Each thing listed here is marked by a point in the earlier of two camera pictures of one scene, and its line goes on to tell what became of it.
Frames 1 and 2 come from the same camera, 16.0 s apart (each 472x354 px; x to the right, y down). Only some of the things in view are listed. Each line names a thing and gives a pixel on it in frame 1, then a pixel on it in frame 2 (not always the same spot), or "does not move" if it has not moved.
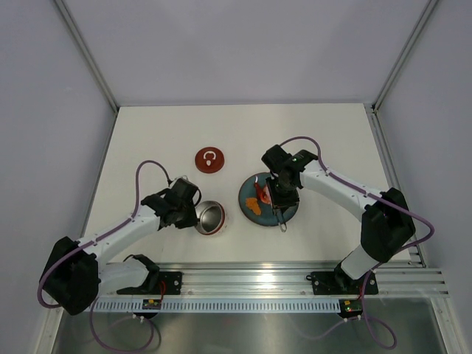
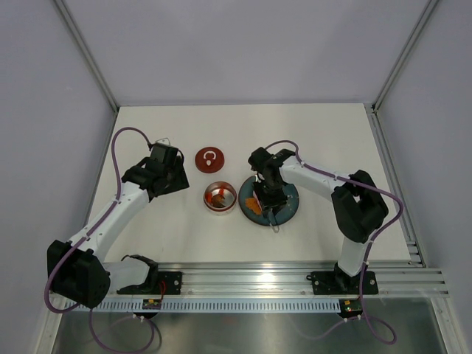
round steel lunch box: [212, 215] to [220, 198]
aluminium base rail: [269, 278] does not move
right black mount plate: [340, 282] does not move
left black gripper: [192, 220] to [181, 181]
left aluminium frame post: [68, 18] does not move
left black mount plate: [169, 283] does not move
